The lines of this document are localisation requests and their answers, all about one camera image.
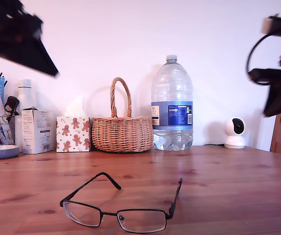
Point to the black-framed glasses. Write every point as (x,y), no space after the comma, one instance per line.
(171,213)

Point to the white metal bottle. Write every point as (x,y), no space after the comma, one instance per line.
(24,95)

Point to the black bottle opener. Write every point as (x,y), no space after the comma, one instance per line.
(10,101)

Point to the white tissue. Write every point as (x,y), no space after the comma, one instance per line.
(75,110)

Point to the white printed carton box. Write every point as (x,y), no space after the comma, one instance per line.
(36,132)

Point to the gingerbread print tissue box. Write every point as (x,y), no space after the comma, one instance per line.
(72,134)

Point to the large clear water bottle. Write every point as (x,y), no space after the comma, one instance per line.
(172,115)

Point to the small white round camera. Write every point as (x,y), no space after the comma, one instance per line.
(234,143)

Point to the arm camera box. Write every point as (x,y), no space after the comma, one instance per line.
(269,25)

